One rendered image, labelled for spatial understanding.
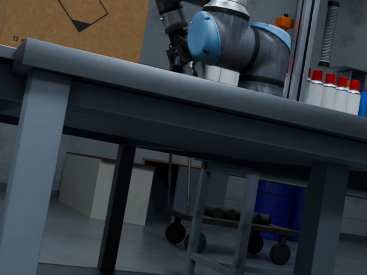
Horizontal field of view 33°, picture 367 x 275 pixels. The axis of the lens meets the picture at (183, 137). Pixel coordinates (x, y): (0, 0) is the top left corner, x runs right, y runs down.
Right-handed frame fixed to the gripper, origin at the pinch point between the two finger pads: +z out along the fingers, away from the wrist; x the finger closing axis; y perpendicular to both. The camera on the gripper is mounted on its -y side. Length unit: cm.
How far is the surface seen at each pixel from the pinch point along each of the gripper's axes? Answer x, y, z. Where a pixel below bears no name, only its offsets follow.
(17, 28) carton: 54, -40, -28
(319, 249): 13, -62, 35
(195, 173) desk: -221, 554, 154
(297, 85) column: -23.3, -16.3, 7.5
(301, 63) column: -26.8, -16.3, 1.7
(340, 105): -47, -2, 21
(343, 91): -50, -2, 17
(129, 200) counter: -113, 506, 142
